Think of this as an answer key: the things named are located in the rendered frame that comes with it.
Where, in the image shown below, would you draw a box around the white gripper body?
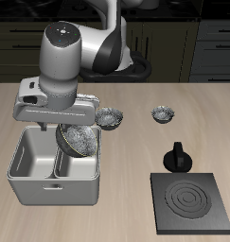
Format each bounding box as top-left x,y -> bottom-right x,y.
12,94 -> 101,126

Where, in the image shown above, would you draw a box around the large grey speckled bowl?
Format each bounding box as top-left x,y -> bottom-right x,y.
55,123 -> 98,159

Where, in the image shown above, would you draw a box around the medium grey speckled bowl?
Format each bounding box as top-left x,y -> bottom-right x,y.
94,106 -> 125,131

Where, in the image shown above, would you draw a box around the small grey speckled bowl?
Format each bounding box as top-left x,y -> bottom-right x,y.
150,105 -> 177,125

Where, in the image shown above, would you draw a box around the white two-bin basket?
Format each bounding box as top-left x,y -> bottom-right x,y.
6,125 -> 103,207

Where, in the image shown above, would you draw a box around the dark kitchen cupboards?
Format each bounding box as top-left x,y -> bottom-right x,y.
0,0 -> 230,84

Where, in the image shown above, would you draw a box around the round black knob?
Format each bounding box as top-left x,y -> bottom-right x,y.
162,141 -> 194,174

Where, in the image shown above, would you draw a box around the dark grey stove plate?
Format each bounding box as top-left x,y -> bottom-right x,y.
150,171 -> 230,236

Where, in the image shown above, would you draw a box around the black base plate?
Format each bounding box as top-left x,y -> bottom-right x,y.
79,51 -> 152,83

